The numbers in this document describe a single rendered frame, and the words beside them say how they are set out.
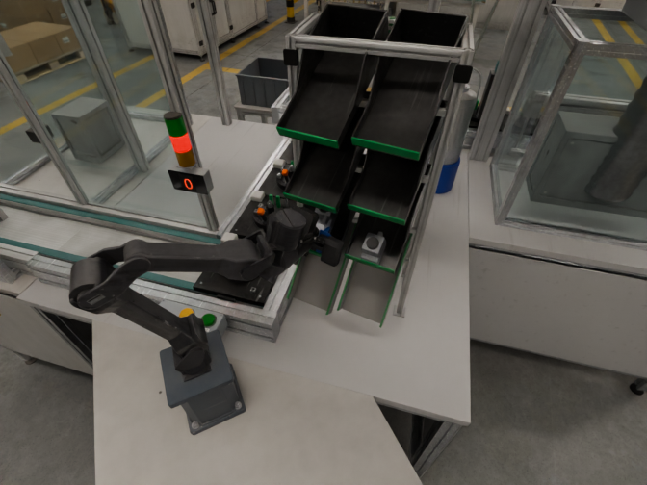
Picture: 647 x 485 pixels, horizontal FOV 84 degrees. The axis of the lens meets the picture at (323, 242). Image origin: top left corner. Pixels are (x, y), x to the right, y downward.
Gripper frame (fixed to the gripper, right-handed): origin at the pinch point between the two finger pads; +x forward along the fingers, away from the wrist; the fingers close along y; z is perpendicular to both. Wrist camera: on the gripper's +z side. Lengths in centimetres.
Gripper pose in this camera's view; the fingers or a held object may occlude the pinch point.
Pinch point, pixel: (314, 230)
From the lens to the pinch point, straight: 84.0
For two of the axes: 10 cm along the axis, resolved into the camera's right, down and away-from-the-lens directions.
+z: 1.8, -8.3, -5.3
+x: 4.6, -4.0, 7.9
